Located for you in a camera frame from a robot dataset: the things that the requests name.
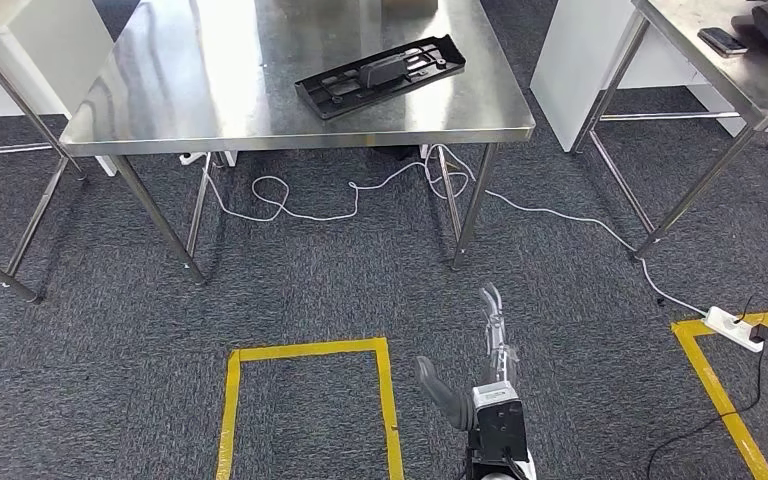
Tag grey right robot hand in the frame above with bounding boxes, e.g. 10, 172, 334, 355
413, 283, 521, 432

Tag black plastic plate frame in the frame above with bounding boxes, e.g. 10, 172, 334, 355
294, 34, 467, 122

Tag stainless steel workbench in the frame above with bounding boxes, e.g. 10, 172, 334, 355
59, 0, 536, 286

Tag yellow floor tape square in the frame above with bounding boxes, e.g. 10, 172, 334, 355
214, 337, 405, 480
670, 307, 768, 480

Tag black bulky object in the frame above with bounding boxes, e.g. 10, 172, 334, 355
370, 144, 425, 164

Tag white power strip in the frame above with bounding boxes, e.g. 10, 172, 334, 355
701, 305, 766, 354

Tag white cabinet panel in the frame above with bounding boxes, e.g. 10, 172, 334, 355
529, 0, 750, 154
0, 0, 118, 178

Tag stainless steel table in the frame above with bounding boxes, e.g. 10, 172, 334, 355
0, 0, 87, 305
569, 0, 768, 261

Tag black smartphone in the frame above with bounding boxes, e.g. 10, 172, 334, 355
697, 26, 750, 59

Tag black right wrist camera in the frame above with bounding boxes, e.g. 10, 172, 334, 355
470, 382, 530, 465

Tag white power cable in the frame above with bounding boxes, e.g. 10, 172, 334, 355
201, 144, 710, 317

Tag thin black cable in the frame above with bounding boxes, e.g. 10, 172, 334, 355
645, 294, 768, 480

